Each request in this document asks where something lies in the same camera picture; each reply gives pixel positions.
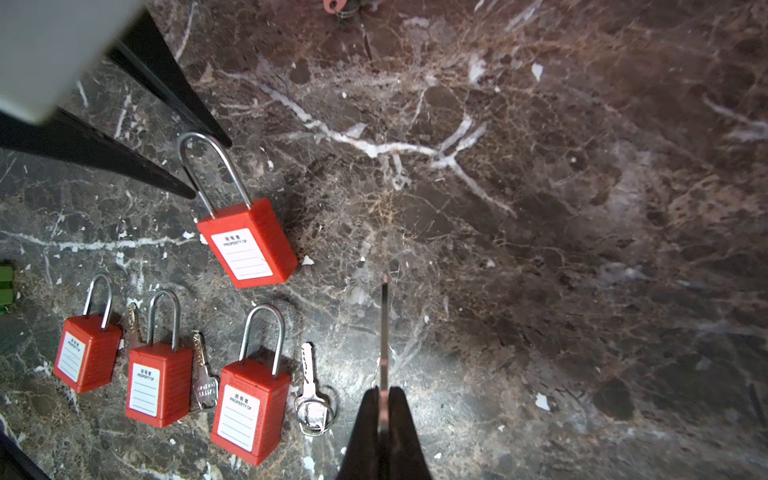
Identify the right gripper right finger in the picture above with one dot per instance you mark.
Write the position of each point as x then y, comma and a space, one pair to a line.
401, 454

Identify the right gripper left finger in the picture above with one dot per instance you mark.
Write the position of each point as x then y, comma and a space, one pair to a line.
361, 460

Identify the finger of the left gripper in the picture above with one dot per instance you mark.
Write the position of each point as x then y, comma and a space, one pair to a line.
142, 53
66, 138

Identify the red padlock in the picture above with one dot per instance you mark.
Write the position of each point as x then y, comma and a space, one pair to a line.
246, 238
89, 344
252, 399
160, 374

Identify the small dark brown padlock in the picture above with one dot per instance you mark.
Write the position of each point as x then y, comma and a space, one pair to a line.
344, 8

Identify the silver brass key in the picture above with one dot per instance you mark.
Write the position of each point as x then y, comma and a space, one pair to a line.
314, 410
133, 332
205, 385

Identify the green monster toy cube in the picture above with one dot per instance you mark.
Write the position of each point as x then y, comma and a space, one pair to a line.
7, 293

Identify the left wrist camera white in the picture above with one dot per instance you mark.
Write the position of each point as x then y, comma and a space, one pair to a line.
47, 45

